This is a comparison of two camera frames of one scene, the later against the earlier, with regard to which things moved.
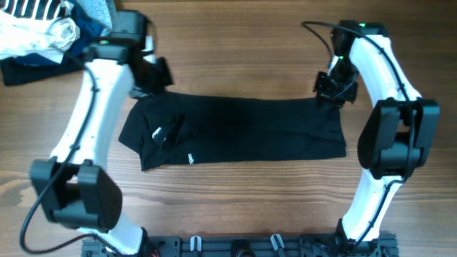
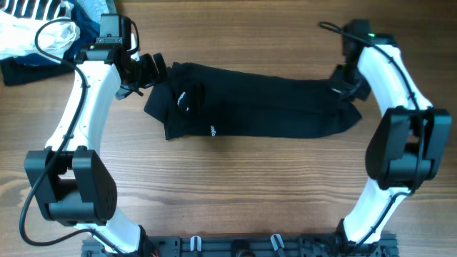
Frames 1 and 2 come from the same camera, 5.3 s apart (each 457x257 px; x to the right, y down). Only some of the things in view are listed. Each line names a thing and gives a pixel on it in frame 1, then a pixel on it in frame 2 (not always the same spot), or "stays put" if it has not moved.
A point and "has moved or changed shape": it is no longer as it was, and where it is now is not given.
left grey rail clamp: (199, 243) stays put
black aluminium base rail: (236, 246) stays put
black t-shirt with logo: (166, 128) has moved or changed shape
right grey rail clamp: (273, 241) stays put
